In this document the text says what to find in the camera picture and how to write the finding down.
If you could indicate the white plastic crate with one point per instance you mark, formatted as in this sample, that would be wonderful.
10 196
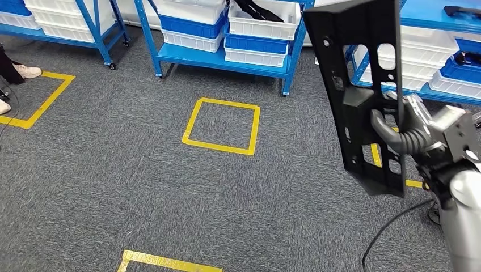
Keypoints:
188 41
19 21
255 58
417 75
56 18
454 90
49 4
263 30
428 41
188 13
67 33

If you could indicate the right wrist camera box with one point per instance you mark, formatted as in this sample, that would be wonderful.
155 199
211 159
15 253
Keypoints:
454 131

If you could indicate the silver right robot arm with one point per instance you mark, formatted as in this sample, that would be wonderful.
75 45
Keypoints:
466 225

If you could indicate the person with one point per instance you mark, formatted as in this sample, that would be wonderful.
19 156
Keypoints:
11 67

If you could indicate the black plastic plate frame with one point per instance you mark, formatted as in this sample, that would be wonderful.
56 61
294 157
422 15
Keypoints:
353 109

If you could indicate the blue plastic crate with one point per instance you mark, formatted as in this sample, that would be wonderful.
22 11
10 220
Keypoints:
255 43
188 27
462 73
469 45
15 7

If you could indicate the yellow floor tape square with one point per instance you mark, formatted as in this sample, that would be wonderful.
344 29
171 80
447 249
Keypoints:
50 103
225 104
169 261
376 157

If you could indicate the black curved plastic part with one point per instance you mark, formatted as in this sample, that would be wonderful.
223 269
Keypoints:
259 11

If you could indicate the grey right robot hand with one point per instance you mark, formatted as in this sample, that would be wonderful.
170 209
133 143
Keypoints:
383 129

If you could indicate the blue metal shelf rack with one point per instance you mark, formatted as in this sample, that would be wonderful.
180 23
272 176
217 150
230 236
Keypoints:
225 62
424 11
56 38

